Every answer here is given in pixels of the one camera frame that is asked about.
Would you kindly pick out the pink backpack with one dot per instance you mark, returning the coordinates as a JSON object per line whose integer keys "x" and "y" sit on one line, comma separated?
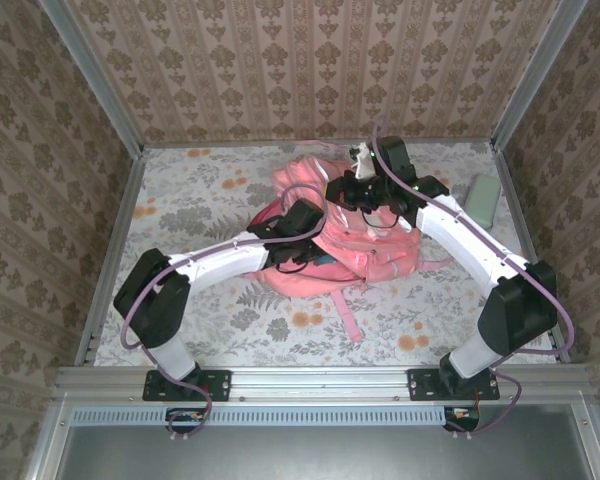
{"x": 370, "y": 250}

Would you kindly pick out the pale green pencil case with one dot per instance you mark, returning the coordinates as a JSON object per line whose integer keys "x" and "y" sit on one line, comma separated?
{"x": 482, "y": 202}

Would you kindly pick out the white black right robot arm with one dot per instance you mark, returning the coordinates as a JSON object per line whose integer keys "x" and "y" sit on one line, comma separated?
{"x": 455, "y": 235}

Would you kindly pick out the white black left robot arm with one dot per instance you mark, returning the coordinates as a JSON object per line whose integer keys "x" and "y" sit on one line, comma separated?
{"x": 220, "y": 260}

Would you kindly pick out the floral tablecloth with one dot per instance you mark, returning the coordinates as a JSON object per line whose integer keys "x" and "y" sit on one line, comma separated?
{"x": 205, "y": 200}

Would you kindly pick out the grey sheet metal panel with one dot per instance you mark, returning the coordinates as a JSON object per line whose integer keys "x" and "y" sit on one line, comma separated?
{"x": 305, "y": 455}

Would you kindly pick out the aluminium side rail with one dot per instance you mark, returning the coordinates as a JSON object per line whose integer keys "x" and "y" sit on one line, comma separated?
{"x": 127, "y": 200}
{"x": 513, "y": 200}

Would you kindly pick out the aluminium mounting rail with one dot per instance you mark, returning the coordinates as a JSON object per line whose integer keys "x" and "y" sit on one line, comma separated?
{"x": 320, "y": 382}

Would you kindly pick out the aluminium frame post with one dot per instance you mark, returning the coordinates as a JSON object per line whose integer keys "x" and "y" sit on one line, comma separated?
{"x": 97, "y": 82}
{"x": 535, "y": 75}

